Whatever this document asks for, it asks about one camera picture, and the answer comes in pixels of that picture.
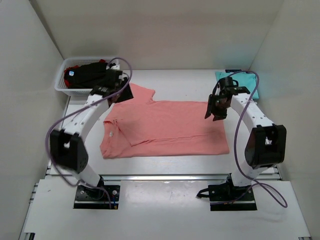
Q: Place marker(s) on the teal folded t shirt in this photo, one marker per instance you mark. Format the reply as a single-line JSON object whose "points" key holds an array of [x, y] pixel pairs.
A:
{"points": [[247, 80]]}

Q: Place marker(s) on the white plastic basket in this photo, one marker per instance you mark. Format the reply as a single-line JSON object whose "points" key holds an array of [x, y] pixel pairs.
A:
{"points": [[60, 85]]}

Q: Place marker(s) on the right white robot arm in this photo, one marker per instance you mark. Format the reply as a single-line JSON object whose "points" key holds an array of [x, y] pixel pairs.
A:
{"points": [[265, 146]]}

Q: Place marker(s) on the dark blue label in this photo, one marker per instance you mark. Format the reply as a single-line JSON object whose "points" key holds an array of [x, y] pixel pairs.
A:
{"points": [[230, 71]]}

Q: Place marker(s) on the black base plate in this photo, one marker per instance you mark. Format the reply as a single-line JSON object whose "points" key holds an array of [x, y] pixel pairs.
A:
{"points": [[87, 198], [229, 198]]}

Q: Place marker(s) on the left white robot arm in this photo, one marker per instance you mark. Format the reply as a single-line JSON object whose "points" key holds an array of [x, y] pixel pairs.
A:
{"points": [[65, 139]]}

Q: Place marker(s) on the black and red t shirt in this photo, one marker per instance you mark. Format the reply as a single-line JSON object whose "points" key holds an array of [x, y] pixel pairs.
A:
{"points": [[86, 76]]}

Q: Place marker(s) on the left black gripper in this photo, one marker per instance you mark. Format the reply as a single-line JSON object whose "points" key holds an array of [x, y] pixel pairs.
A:
{"points": [[124, 90]]}

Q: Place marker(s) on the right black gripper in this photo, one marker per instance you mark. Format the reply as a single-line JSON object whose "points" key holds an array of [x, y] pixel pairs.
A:
{"points": [[216, 104]]}

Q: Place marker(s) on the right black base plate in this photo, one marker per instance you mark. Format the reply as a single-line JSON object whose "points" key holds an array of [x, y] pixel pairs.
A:
{"points": [[229, 198]]}

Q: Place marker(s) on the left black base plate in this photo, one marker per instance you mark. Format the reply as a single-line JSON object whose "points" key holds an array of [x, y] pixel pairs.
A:
{"points": [[87, 198]]}

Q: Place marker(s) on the pink t shirt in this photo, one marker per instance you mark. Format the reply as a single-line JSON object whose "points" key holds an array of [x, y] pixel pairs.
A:
{"points": [[143, 127]]}

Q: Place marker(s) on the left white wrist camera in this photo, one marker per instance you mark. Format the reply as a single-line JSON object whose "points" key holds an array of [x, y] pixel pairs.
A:
{"points": [[113, 66]]}

